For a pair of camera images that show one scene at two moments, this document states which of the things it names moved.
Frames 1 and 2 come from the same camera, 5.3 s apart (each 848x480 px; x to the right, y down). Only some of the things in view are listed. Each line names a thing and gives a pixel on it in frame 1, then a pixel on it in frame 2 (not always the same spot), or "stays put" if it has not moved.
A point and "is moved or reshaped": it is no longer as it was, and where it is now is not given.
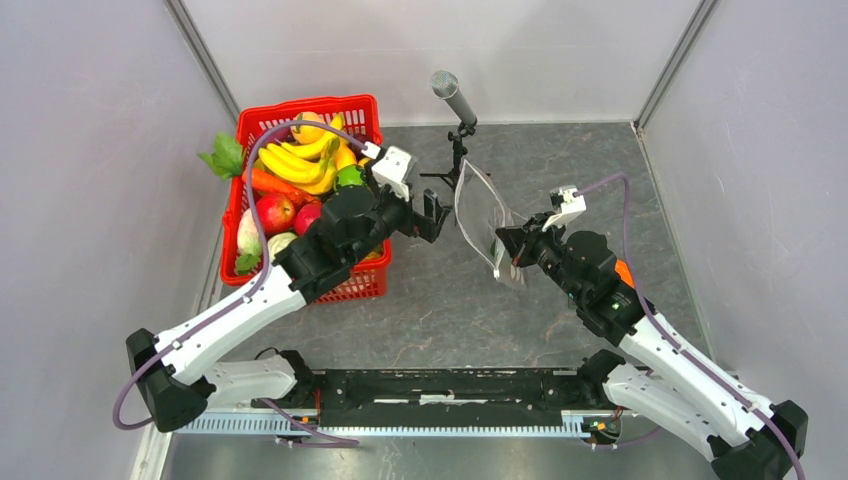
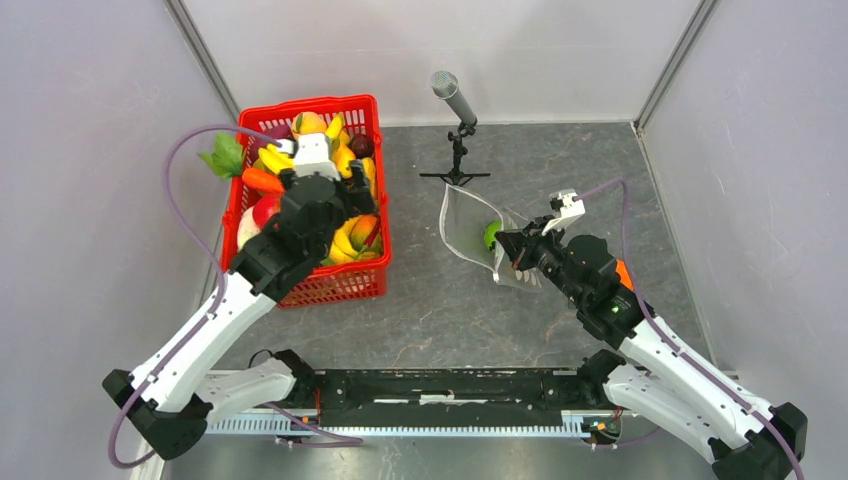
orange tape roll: [624, 272] stays put
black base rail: [442, 398] stays put
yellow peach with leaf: [307, 134] stays put
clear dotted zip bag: [480, 214] is moved or reshaped
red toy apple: [276, 213] stays put
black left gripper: [426, 226] → [359, 200]
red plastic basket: [369, 279] stays put
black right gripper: [520, 241] stays put
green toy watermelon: [350, 176] is moved or reshaped
